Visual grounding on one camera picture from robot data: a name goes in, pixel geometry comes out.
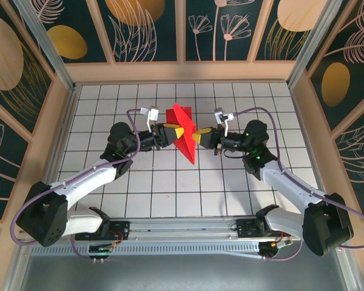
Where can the teal panel oval and fern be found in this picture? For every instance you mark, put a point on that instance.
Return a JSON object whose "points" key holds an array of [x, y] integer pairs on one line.
{"points": [[336, 85]]}

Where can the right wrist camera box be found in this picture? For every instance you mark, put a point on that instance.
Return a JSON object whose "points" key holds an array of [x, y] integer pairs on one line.
{"points": [[221, 116]]}

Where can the right aluminium side rail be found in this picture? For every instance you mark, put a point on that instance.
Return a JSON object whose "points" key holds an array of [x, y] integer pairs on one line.
{"points": [[314, 157]]}

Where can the teal panel with yellow oval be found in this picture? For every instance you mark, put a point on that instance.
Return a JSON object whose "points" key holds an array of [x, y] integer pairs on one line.
{"points": [[66, 42]]}

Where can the teal panel with pink fern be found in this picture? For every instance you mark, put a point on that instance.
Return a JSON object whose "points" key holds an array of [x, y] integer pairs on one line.
{"points": [[358, 157]]}

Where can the grey metal sheet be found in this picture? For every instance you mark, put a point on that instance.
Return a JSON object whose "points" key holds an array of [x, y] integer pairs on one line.
{"points": [[182, 272]]}

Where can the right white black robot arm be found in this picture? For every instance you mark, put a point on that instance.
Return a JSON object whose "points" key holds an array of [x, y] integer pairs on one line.
{"points": [[291, 185]]}

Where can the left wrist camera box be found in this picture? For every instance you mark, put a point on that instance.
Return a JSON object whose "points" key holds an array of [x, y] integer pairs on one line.
{"points": [[153, 113]]}

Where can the left aluminium side rail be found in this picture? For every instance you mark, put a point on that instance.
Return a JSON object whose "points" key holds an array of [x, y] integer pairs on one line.
{"points": [[66, 121]]}

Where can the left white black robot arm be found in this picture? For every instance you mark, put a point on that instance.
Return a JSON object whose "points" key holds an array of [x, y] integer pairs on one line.
{"points": [[88, 179]]}

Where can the right aluminium corner post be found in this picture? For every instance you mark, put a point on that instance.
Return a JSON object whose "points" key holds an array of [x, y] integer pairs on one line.
{"points": [[314, 42]]}

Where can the teal panel with pink flowers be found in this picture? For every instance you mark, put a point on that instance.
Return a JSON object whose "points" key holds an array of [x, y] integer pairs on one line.
{"points": [[218, 30]]}

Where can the long aluminium mounting rail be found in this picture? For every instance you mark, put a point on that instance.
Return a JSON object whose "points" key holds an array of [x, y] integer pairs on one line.
{"points": [[182, 227]]}

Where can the aluminium corner post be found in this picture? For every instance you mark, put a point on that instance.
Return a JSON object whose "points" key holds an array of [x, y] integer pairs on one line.
{"points": [[46, 42], [314, 42]]}

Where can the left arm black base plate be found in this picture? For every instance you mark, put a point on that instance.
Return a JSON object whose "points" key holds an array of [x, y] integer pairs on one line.
{"points": [[122, 227]]}

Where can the red cloth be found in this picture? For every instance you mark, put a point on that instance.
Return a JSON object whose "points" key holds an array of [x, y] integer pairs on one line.
{"points": [[185, 121]]}

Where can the teal panel cream disc feather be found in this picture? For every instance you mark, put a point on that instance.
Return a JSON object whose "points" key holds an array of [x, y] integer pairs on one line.
{"points": [[291, 30]]}

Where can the aluminium side rail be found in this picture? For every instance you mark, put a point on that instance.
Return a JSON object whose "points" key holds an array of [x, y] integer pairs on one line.
{"points": [[314, 157], [66, 121]]}

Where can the teal panel with orange disc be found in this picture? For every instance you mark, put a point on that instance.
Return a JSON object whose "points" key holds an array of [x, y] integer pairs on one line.
{"points": [[133, 30]]}

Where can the teal panel with outlined tulip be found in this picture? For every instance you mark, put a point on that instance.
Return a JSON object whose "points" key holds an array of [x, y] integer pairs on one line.
{"points": [[3, 169]]}

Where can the left aluminium corner post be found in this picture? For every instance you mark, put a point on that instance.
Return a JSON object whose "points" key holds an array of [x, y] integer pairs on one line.
{"points": [[46, 42]]}

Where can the teal panel cream disc gold lines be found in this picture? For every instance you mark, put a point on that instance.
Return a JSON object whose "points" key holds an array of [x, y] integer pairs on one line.
{"points": [[6, 60]]}

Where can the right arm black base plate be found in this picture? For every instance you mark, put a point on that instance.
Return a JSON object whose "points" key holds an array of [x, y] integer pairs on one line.
{"points": [[244, 228]]}

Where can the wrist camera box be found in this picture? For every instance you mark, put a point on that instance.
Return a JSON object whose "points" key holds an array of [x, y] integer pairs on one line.
{"points": [[221, 116], [153, 113]]}

